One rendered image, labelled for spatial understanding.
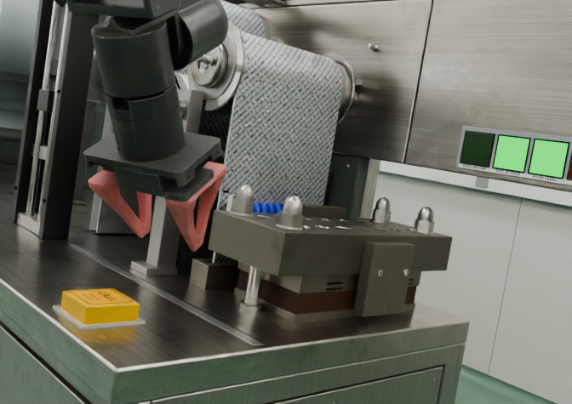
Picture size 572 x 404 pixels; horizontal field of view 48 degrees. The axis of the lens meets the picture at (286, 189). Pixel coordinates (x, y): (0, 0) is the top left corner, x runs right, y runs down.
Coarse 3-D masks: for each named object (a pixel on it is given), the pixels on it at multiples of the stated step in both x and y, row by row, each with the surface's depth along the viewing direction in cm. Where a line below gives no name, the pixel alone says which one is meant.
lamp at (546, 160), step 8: (536, 144) 97; (544, 144) 96; (552, 144) 95; (560, 144) 94; (536, 152) 97; (544, 152) 96; (552, 152) 95; (560, 152) 94; (536, 160) 97; (544, 160) 96; (552, 160) 95; (560, 160) 94; (536, 168) 97; (544, 168) 96; (552, 168) 95; (560, 168) 94; (560, 176) 94
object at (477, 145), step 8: (472, 136) 105; (480, 136) 104; (488, 136) 103; (464, 144) 106; (472, 144) 105; (480, 144) 104; (488, 144) 103; (464, 152) 106; (472, 152) 105; (480, 152) 104; (488, 152) 103; (464, 160) 106; (472, 160) 105; (480, 160) 104; (488, 160) 103
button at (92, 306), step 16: (112, 288) 83; (64, 304) 78; (80, 304) 75; (96, 304) 75; (112, 304) 76; (128, 304) 77; (80, 320) 75; (96, 320) 75; (112, 320) 76; (128, 320) 78
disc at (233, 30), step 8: (232, 24) 100; (232, 32) 100; (240, 32) 99; (240, 40) 99; (240, 48) 99; (240, 56) 98; (240, 64) 98; (240, 72) 98; (192, 80) 107; (232, 80) 99; (240, 80) 99; (192, 88) 107; (232, 88) 99; (224, 96) 101; (232, 96) 100; (208, 104) 104; (216, 104) 102; (224, 104) 101
